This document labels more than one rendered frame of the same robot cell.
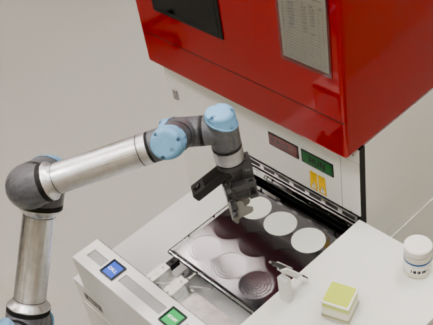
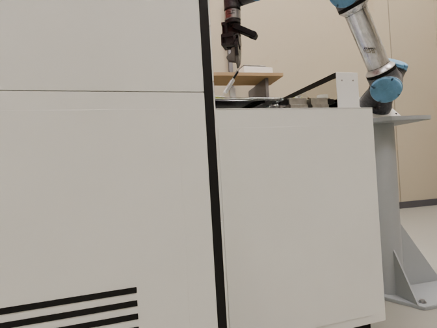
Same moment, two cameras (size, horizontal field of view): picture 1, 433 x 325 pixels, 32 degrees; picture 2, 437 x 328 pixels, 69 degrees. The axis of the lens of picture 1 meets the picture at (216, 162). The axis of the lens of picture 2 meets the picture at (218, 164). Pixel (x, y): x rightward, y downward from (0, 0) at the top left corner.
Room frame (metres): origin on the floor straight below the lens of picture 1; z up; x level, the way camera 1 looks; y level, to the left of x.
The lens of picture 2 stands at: (2.83, 0.37, 0.65)
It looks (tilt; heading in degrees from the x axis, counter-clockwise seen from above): 0 degrees down; 200
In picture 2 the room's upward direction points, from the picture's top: 3 degrees counter-clockwise
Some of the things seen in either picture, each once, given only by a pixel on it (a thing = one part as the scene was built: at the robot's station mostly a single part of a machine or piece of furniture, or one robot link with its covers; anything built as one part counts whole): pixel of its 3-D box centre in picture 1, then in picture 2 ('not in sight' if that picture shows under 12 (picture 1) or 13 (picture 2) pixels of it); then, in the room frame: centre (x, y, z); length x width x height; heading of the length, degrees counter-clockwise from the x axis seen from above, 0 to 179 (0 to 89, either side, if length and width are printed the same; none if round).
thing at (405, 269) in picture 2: not in sight; (398, 204); (1.07, 0.65, 0.41); 0.51 x 0.44 x 0.82; 123
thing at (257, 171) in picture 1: (300, 203); not in sight; (1.67, -0.23, 0.89); 0.44 x 0.02 x 0.10; 36
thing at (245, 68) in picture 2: not in sight; (251, 73); (-0.17, -0.34, 1.53); 0.33 x 0.32 x 0.08; 123
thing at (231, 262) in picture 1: (256, 244); (225, 108); (1.53, -0.07, 0.90); 0.34 x 0.34 x 0.01; 36
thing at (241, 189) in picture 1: (236, 177); (231, 35); (1.45, -0.04, 1.24); 0.09 x 0.08 x 0.12; 96
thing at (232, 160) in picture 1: (228, 153); (232, 17); (1.45, -0.03, 1.32); 0.08 x 0.08 x 0.05
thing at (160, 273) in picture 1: (157, 275); (296, 101); (1.48, 0.23, 0.89); 0.08 x 0.03 x 0.03; 126
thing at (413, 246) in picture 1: (417, 256); not in sight; (1.27, -0.46, 1.01); 0.07 x 0.07 x 0.10
